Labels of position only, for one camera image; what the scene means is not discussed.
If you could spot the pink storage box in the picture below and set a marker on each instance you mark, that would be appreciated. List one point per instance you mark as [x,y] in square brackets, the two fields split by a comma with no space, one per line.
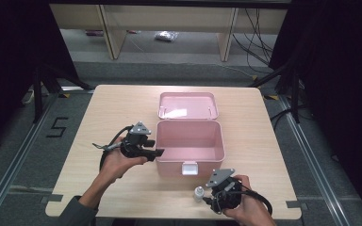
[190,141]

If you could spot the person's right hand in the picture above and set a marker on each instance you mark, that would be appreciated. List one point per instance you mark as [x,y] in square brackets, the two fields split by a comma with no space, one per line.
[251,213]

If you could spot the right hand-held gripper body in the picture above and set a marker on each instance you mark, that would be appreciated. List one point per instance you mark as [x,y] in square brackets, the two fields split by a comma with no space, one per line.
[227,197]

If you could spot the metal floor rail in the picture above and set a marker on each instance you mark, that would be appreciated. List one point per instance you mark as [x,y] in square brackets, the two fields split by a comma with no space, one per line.
[15,163]
[314,163]

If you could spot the clear plastic bag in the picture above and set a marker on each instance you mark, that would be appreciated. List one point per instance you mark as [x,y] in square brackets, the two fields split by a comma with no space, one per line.
[166,36]

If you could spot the person's left hand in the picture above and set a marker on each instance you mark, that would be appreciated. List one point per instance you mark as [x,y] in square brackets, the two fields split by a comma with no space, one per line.
[119,164]

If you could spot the wooden shelf unit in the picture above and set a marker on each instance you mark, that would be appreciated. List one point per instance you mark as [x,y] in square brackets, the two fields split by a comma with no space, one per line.
[169,15]

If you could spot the black metal stand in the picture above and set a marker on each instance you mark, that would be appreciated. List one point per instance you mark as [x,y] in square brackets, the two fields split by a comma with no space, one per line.
[294,94]
[38,94]

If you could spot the black curtain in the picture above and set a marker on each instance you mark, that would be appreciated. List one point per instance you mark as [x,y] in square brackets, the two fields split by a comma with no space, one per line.
[345,78]
[9,62]

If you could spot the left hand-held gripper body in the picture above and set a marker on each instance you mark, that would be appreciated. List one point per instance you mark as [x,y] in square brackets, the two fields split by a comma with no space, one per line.
[135,144]

